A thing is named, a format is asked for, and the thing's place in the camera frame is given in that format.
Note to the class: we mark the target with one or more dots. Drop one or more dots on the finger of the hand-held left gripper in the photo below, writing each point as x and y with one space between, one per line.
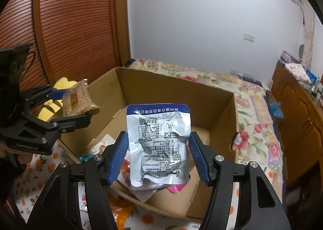
56 93
73 122

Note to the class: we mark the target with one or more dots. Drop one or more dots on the blue snack packet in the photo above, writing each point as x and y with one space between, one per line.
85 158

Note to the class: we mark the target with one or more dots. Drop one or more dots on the black flat device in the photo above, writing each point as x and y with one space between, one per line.
252 81

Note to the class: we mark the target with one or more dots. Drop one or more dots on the pale patterned curtain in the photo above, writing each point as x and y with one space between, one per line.
306 30

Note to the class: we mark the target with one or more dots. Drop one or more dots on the pink storage box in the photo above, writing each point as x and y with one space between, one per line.
289 57

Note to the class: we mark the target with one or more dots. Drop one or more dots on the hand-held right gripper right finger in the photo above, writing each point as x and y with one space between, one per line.
199 159

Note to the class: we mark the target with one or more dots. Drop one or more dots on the orange snack packet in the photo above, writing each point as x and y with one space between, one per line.
121 208

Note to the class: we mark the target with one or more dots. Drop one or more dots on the yellow plush toy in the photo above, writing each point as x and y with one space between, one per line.
63 83

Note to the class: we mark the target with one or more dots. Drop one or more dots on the long clear chicken feet packet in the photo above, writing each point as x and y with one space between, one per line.
103 144

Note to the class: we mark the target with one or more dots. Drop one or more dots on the folded floral cloth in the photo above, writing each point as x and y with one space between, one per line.
299 73

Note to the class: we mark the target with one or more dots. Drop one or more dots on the white wall outlet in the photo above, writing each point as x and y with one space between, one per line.
236 71

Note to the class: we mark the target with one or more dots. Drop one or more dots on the cardboard box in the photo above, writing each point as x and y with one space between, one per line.
176 88

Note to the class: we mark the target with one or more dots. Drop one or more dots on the teal plastic bag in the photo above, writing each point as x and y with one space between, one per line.
274 108

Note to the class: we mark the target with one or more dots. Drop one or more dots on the blue box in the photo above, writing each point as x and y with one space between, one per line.
312 77

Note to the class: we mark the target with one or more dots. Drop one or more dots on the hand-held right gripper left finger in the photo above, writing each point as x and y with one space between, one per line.
117 159

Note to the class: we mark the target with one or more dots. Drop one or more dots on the pink snack packet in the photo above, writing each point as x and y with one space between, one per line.
176 188

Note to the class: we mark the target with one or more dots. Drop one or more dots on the silver blue-edged snack packet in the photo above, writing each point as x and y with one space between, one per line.
159 144

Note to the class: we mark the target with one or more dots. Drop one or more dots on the wooden cabinet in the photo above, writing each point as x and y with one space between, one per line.
300 124

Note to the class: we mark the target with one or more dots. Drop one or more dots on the wooden louvred wardrobe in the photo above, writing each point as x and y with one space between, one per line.
75 30

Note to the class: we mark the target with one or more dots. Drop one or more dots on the clear brown cereal bar packet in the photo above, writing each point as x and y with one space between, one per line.
75 101

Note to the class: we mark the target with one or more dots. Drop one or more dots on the small desk fan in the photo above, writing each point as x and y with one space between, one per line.
301 53

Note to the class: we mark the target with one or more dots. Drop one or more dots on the red and white snack packet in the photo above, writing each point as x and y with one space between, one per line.
125 169

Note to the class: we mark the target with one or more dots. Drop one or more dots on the dark cloth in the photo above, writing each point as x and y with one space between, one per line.
130 62

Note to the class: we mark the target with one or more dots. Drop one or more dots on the white wall switch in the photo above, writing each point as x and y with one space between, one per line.
249 37

